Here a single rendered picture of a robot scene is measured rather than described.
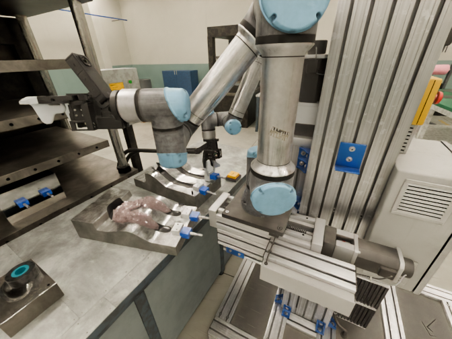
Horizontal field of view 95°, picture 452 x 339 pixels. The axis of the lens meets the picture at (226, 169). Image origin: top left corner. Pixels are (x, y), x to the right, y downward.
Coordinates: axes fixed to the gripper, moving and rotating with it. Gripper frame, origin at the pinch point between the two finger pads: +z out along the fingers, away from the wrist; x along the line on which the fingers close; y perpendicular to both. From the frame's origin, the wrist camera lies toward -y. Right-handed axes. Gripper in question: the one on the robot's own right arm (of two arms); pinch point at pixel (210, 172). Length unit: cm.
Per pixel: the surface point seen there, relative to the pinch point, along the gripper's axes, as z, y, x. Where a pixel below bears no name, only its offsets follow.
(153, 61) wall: -211, -627, 540
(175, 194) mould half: 9.3, -13.2, -16.9
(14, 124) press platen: -36, -74, -57
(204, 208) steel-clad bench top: 16.5, 3.5, -13.3
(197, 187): 4.2, 0.6, -13.2
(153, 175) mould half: -0.8, -28.5, -17.4
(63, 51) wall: -220, -702, 267
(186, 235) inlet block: 14.6, 12.7, -37.9
